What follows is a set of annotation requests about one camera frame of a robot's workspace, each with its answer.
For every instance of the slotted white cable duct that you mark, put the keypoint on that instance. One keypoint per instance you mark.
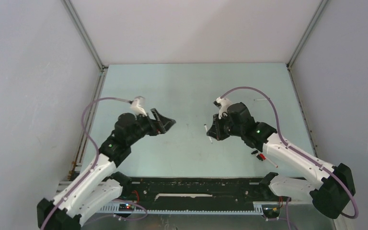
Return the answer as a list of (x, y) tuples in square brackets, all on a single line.
[(117, 208)]

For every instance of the white marker pen black tip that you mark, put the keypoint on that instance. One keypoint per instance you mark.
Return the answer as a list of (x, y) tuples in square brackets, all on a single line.
[(206, 129)]

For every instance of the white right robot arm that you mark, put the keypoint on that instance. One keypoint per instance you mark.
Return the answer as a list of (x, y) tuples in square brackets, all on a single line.
[(332, 187)]

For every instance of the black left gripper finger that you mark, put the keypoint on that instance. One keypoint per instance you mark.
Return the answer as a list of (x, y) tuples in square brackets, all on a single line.
[(166, 124), (158, 116)]

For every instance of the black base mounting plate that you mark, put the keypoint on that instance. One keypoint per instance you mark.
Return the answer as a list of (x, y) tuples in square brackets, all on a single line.
[(210, 194)]

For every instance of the aluminium frame rail right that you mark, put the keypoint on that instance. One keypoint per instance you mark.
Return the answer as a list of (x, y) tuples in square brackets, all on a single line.
[(316, 17)]

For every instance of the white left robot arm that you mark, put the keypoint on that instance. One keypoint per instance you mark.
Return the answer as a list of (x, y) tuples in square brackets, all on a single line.
[(100, 182)]

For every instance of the white pen red cap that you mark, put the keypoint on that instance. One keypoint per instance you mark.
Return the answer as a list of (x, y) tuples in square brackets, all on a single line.
[(262, 157)]

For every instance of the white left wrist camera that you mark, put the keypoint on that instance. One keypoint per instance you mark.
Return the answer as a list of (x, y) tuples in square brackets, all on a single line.
[(137, 106)]

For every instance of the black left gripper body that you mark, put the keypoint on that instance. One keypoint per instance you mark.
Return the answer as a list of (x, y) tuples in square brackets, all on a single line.
[(150, 128)]

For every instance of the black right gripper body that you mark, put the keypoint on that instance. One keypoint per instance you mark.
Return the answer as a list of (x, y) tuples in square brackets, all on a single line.
[(224, 126)]

